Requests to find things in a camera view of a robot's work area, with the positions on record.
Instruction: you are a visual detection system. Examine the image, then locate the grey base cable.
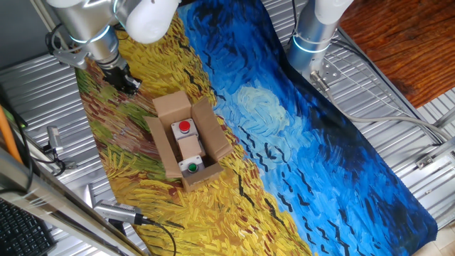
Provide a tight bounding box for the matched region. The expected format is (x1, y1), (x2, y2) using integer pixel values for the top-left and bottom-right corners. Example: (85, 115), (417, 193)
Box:
(311, 70), (452, 142)

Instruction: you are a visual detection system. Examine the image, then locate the black keyboard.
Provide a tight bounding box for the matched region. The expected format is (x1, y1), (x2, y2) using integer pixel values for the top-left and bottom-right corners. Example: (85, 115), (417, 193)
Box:
(0, 198), (58, 256)

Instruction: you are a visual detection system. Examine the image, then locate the brown wooden board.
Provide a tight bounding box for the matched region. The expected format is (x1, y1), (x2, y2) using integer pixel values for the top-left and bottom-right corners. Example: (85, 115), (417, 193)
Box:
(339, 0), (455, 110)

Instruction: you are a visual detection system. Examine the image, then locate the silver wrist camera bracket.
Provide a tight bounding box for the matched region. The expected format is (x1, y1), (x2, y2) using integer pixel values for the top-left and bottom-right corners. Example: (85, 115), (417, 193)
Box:
(51, 46), (90, 70)

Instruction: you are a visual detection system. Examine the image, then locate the grey metal pole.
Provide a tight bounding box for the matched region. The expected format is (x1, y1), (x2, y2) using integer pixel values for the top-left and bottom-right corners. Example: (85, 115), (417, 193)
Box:
(30, 0), (70, 50)

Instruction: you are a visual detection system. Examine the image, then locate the brown cardboard box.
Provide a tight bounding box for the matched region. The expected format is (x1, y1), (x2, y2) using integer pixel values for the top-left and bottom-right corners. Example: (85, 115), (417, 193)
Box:
(144, 90), (234, 193)

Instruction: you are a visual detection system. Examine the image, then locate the painted wheat field cloth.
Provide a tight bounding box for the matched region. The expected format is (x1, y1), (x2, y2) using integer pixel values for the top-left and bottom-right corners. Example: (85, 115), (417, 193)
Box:
(73, 0), (439, 256)

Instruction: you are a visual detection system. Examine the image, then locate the small metal corner bracket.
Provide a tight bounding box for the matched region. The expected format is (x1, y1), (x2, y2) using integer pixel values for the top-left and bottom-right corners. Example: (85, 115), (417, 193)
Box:
(415, 154), (435, 170)

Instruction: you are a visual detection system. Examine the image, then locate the aluminium frame bar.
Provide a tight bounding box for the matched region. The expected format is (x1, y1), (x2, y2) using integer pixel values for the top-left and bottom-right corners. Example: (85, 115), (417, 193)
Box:
(0, 147), (146, 256)

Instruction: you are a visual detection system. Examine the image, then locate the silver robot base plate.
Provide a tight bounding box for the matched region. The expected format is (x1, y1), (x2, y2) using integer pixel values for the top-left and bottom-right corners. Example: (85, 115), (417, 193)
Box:
(301, 58), (342, 85)

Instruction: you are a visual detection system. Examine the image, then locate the small grey camera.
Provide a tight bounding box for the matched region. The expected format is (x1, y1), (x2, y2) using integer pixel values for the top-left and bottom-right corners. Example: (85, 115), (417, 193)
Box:
(45, 126), (65, 154)

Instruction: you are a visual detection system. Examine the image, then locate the small inner cardboard box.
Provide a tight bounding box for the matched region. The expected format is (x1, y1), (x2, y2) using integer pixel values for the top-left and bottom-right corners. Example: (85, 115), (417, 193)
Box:
(176, 134), (206, 160)

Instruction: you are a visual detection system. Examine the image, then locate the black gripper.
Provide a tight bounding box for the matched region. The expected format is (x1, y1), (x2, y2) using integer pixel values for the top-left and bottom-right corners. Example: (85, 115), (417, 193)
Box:
(102, 65), (143, 97)

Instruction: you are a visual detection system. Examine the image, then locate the orange tube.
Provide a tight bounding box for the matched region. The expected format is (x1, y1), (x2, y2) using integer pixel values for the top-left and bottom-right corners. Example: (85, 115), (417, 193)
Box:
(0, 105), (23, 164)

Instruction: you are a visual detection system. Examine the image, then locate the silver ribbed camera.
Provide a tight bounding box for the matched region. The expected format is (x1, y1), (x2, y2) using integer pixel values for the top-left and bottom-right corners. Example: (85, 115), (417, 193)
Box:
(92, 199), (150, 225)

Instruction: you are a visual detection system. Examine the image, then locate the shiny metal plate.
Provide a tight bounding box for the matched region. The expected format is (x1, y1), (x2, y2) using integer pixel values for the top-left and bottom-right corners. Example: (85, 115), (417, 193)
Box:
(83, 183), (96, 208)

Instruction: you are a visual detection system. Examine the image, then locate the black camera cable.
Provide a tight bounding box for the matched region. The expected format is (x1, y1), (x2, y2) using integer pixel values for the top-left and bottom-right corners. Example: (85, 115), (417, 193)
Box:
(141, 217), (178, 256)

